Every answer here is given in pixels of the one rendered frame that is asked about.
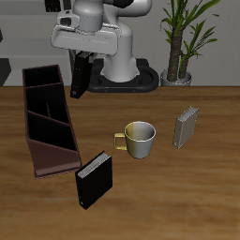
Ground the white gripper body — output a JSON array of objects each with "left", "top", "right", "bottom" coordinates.
[{"left": 51, "top": 24, "right": 121, "bottom": 57}]

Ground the dark brown desk caddy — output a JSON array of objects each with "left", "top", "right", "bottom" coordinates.
[{"left": 22, "top": 64, "right": 83, "bottom": 180}]

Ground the grey book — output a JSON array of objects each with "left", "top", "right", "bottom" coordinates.
[{"left": 172, "top": 105, "right": 200, "bottom": 150}]

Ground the dark grey block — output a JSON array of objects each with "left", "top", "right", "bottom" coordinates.
[{"left": 0, "top": 57, "right": 13, "bottom": 87}]

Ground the green pot plant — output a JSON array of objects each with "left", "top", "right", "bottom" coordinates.
[{"left": 158, "top": 0, "right": 222, "bottom": 88}]

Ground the yellow and white mug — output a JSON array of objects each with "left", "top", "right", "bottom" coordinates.
[{"left": 112, "top": 120, "right": 157, "bottom": 160}]

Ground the black wall fixture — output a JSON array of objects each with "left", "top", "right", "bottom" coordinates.
[{"left": 44, "top": 0, "right": 72, "bottom": 13}]

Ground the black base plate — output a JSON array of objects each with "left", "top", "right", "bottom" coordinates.
[{"left": 86, "top": 57, "right": 160, "bottom": 94}]

